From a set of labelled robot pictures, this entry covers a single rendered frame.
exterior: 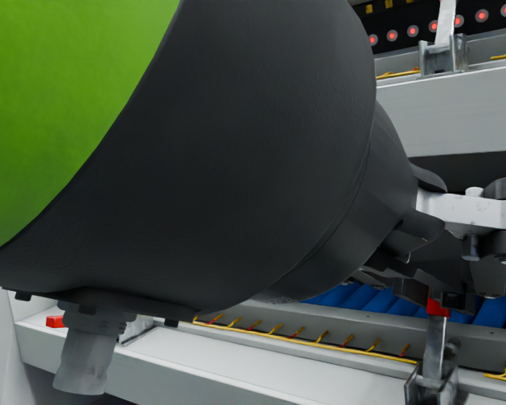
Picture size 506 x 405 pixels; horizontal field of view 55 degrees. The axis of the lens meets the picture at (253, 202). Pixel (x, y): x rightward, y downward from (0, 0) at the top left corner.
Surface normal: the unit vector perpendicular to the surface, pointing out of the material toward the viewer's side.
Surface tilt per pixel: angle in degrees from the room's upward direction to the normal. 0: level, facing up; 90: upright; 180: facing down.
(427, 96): 111
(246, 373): 20
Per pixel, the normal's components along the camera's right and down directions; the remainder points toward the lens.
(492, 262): -0.17, 0.95
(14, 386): 0.80, 0.00
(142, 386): -0.59, 0.21
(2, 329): -0.59, -0.15
